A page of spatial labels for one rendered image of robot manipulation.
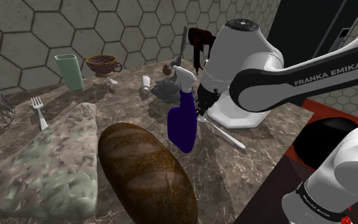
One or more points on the pale green square vase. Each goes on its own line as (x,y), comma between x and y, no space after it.
(70,73)

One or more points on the grey crumpled lump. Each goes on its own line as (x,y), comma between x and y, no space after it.
(166,91)

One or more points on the patterned brown cup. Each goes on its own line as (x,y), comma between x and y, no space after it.
(101,64)

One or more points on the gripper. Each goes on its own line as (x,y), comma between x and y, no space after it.
(206,98)

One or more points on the pale green crumpled cloth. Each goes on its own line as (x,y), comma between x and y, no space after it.
(48,167)

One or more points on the white salt shaker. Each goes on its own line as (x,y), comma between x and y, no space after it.
(145,83)

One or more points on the silver fork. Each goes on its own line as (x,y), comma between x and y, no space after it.
(225,135)

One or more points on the black door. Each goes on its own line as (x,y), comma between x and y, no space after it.
(302,21)

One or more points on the brown bread loaf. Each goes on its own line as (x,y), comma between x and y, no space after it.
(144,173)

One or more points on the blue spray bottle white head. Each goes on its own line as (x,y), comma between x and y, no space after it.
(182,124)

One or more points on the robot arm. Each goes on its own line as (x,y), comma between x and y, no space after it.
(243,52)

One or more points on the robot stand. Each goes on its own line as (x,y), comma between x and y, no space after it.
(268,198)

